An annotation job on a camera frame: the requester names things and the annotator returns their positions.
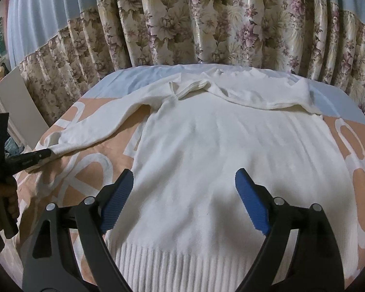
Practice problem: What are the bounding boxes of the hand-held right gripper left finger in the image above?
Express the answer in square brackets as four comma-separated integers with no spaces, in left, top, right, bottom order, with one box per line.
[22,169,135,292]

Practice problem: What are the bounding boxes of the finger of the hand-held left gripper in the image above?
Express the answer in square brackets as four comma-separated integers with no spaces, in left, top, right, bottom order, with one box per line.
[6,148,53,175]

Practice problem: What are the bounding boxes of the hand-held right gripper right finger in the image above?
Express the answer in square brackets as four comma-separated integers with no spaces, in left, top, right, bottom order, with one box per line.
[233,168,353,292]

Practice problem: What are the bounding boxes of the white knit sweater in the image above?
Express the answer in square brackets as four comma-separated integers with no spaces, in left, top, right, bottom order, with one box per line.
[50,64,361,292]

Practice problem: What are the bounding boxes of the teal cloth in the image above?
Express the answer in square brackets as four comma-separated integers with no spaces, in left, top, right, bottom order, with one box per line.
[4,137,25,159]

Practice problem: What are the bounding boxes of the white board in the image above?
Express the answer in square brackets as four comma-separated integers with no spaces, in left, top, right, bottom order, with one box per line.
[0,65,51,149]

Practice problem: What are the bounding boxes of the peach and white printed blanket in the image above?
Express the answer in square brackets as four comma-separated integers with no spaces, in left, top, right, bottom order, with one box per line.
[0,64,365,292]

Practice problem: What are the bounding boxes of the floral curtain with blue top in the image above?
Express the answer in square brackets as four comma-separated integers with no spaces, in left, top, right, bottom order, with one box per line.
[6,0,365,128]

